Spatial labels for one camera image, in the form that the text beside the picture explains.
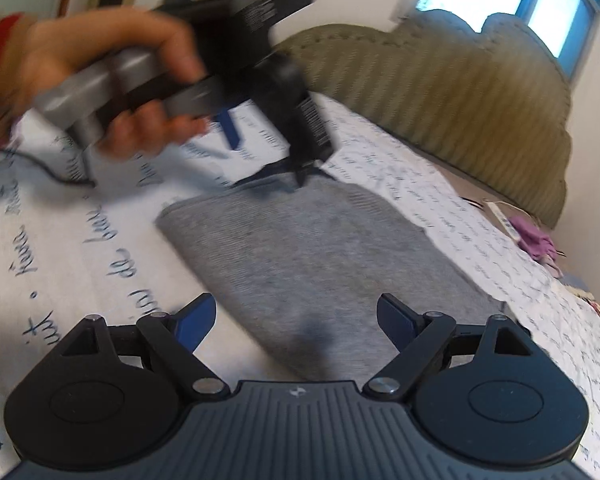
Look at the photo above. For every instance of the white power strip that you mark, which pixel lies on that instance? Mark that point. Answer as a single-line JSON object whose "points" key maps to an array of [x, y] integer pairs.
{"points": [[502, 222]]}

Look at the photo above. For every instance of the blue framed window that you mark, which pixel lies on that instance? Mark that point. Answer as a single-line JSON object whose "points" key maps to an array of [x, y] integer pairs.
{"points": [[555, 10]]}

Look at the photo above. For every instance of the white script printed blanket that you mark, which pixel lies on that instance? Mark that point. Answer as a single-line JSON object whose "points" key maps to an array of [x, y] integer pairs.
{"points": [[55, 260]]}

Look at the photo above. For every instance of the person's left hand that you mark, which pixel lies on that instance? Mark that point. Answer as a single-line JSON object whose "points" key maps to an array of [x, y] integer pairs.
{"points": [[65, 47]]}

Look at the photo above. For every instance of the olive green padded headboard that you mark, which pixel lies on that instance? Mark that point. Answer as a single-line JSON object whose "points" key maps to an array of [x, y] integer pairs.
{"points": [[430, 100]]}

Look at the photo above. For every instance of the purple cloth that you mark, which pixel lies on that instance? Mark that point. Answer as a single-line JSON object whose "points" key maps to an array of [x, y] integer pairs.
{"points": [[532, 240]]}

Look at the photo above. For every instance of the grey sweater with navy sleeves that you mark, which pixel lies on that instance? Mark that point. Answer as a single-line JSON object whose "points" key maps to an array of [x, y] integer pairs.
{"points": [[305, 260]]}

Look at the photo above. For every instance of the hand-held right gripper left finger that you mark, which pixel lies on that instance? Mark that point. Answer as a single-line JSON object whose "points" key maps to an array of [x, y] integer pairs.
{"points": [[198, 322]]}

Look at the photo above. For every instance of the person's left forearm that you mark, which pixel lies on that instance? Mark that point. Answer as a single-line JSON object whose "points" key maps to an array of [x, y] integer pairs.
{"points": [[0, 75]]}

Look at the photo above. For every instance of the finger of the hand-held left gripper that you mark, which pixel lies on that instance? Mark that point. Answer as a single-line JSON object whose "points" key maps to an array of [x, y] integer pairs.
{"points": [[302, 170], [228, 130]]}

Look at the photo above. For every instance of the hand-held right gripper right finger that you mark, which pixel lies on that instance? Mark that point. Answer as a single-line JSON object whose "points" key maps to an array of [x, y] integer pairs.
{"points": [[395, 320]]}

